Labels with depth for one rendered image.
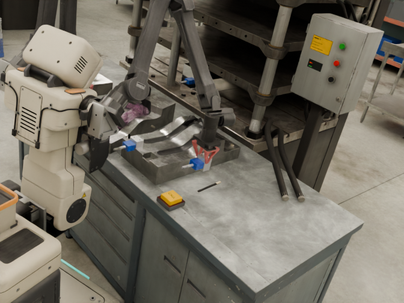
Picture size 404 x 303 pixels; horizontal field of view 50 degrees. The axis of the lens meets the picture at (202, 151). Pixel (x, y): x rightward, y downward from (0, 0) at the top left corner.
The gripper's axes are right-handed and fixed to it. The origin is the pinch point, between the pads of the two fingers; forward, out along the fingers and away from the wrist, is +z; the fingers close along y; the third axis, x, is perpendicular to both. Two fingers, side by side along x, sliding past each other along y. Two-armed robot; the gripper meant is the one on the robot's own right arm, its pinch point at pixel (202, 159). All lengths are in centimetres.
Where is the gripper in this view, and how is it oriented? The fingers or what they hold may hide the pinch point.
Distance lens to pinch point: 174.9
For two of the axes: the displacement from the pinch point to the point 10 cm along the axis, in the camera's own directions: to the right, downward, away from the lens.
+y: -6.5, -4.7, 6.0
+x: -7.3, 1.9, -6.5
